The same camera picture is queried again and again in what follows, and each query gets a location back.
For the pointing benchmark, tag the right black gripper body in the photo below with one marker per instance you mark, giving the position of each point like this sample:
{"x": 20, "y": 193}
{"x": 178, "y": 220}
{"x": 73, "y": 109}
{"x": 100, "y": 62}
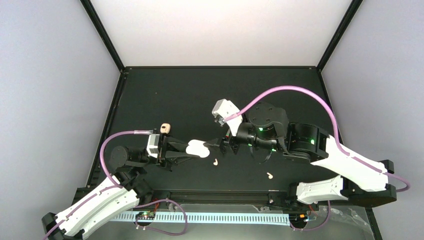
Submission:
{"x": 267, "y": 143}

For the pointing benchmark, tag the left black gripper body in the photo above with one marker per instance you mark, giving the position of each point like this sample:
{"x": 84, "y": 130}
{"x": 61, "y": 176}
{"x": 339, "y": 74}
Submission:
{"x": 163, "y": 146}

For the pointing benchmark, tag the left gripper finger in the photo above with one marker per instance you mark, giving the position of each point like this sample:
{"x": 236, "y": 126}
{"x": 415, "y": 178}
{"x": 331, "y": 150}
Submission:
{"x": 179, "y": 158}
{"x": 176, "y": 142}

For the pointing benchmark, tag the white earbuds charging case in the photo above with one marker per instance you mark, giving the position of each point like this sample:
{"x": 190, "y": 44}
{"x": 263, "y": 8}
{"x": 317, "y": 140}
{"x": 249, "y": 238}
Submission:
{"x": 196, "y": 147}

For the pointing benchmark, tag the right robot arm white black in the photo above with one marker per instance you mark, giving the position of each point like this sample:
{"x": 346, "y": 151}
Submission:
{"x": 358, "y": 180}

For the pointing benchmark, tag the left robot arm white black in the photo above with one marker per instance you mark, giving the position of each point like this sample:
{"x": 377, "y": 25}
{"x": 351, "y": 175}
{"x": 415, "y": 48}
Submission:
{"x": 124, "y": 187}

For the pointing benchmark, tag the beige small earbuds case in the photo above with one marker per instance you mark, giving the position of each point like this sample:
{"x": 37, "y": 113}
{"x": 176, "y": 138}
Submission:
{"x": 165, "y": 128}

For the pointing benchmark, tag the white earbud lower right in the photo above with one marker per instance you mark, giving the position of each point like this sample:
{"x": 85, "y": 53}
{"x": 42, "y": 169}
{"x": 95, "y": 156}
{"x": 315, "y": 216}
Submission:
{"x": 270, "y": 176}

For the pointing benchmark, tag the left circuit board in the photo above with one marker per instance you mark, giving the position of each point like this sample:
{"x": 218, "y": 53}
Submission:
{"x": 145, "y": 215}

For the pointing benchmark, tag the circuit board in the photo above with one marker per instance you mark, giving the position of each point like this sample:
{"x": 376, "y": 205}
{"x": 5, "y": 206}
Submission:
{"x": 145, "y": 215}
{"x": 301, "y": 218}

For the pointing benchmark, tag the right circuit board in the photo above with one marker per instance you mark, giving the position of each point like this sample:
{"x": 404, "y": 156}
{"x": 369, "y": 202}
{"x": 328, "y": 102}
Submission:
{"x": 301, "y": 218}

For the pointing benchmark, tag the clear plastic sheet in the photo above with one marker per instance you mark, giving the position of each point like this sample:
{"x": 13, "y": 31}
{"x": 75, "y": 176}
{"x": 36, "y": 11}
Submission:
{"x": 332, "y": 223}

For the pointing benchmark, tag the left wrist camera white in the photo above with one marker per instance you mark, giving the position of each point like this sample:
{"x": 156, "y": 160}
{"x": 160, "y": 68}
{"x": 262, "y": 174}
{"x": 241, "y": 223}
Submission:
{"x": 152, "y": 146}

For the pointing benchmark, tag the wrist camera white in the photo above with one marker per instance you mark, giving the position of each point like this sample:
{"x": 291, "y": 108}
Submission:
{"x": 152, "y": 146}
{"x": 225, "y": 112}

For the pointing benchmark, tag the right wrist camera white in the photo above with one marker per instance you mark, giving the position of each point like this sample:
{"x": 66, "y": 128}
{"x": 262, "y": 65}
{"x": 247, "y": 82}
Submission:
{"x": 225, "y": 112}

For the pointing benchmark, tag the black front aluminium rail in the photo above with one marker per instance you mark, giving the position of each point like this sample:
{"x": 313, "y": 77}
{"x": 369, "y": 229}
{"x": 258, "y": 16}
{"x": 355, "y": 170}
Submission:
{"x": 275, "y": 199}

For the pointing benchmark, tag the light blue slotted cable duct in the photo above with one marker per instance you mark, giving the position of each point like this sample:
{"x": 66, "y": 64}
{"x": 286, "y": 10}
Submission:
{"x": 278, "y": 219}

